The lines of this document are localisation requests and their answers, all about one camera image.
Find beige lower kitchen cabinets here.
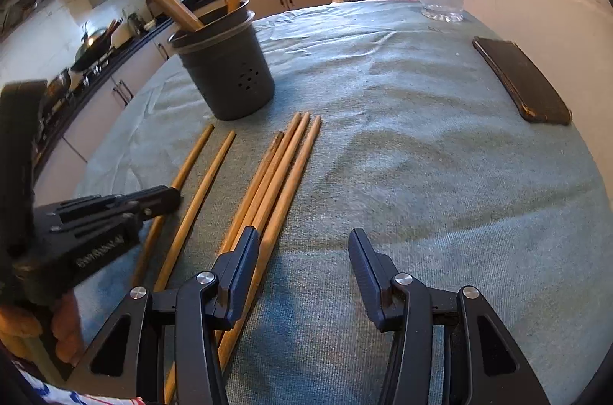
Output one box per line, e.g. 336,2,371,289
33,0,399,205

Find left hand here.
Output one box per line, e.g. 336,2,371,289
0,291,84,367

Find steel cooking pot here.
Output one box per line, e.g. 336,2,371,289
41,68,72,111

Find patterned sleeve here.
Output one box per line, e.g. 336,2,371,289
13,364,146,405

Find teal table cloth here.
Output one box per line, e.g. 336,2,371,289
170,1,612,404

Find black wok with lid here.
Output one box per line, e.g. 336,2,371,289
70,19,121,73

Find dark grey utensil holder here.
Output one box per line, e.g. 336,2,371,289
168,0,275,121

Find black smartphone amber case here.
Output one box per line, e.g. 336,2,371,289
473,37,572,126

